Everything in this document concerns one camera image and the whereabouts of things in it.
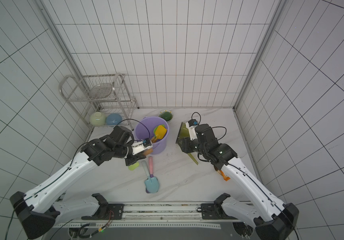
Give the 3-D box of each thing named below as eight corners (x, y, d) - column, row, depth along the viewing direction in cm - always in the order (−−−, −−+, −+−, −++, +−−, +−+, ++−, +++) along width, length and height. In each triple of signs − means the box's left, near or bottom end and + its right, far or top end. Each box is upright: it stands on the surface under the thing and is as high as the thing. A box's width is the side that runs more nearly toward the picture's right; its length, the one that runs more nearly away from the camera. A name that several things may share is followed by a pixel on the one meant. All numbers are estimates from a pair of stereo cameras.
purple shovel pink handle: (149, 177, 85) (149, 176, 83) (149, 158, 93) (148, 156, 90) (153, 177, 85) (153, 175, 83) (152, 158, 93) (152, 156, 91)
